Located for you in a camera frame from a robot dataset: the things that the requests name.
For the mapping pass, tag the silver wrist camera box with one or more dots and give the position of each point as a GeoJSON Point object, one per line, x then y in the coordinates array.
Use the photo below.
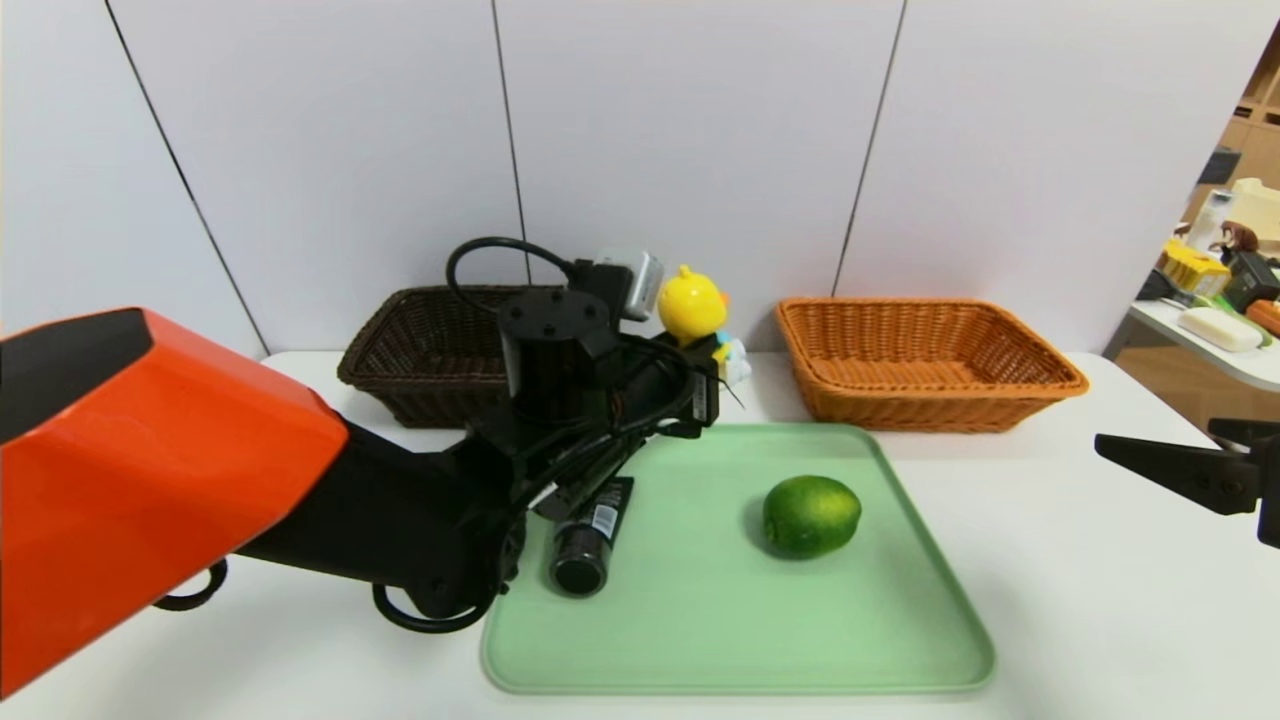
{"type": "Point", "coordinates": [635, 282]}

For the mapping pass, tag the black chair back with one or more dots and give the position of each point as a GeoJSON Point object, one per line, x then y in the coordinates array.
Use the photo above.
{"type": "Point", "coordinates": [1220, 166]}

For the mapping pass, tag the orange and black left arm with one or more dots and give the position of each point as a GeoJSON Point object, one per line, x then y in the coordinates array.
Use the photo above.
{"type": "Point", "coordinates": [150, 450]}

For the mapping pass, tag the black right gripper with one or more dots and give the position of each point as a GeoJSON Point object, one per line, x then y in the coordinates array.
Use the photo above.
{"type": "Point", "coordinates": [1268, 490]}

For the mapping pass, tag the black device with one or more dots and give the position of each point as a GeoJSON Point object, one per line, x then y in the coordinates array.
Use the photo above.
{"type": "Point", "coordinates": [1255, 282]}

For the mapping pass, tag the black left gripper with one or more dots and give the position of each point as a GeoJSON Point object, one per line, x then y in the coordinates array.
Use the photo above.
{"type": "Point", "coordinates": [703, 392]}

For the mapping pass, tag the green lime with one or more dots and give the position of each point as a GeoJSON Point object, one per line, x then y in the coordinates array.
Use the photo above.
{"type": "Point", "coordinates": [812, 516]}

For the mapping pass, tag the orange object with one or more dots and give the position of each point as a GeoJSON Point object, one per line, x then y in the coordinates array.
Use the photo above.
{"type": "Point", "coordinates": [1266, 316]}

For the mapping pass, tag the wooden shelf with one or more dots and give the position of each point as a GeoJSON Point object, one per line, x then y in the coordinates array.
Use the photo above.
{"type": "Point", "coordinates": [1262, 130]}

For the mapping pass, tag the yellow duck toy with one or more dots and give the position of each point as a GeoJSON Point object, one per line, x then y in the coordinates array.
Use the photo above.
{"type": "Point", "coordinates": [692, 305]}

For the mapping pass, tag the dark green object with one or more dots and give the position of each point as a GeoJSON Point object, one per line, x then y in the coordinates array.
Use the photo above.
{"type": "Point", "coordinates": [1160, 288]}

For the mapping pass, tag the orange wicker basket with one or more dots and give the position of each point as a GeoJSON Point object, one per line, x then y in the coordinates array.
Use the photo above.
{"type": "Point", "coordinates": [930, 360]}

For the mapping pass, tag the white side table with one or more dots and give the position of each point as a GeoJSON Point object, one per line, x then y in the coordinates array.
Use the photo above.
{"type": "Point", "coordinates": [1230, 365]}

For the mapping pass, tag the yellow box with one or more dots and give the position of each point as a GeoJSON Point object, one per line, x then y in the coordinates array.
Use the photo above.
{"type": "Point", "coordinates": [1192, 268]}

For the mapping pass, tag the black cosmetic tube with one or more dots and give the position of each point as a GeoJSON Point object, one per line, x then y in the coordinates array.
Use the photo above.
{"type": "Point", "coordinates": [590, 540]}

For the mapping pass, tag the clear plastic bottle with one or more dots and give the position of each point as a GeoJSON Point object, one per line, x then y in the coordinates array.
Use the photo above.
{"type": "Point", "coordinates": [1212, 215]}

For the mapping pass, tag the dark brown wicker basket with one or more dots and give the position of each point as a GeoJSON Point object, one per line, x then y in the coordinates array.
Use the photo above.
{"type": "Point", "coordinates": [420, 350]}

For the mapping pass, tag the cream coloured box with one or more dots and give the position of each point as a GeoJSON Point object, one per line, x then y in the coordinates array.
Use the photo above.
{"type": "Point", "coordinates": [1260, 205]}

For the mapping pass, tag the light green plastic tray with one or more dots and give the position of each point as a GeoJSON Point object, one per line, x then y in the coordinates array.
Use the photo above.
{"type": "Point", "coordinates": [750, 620]}

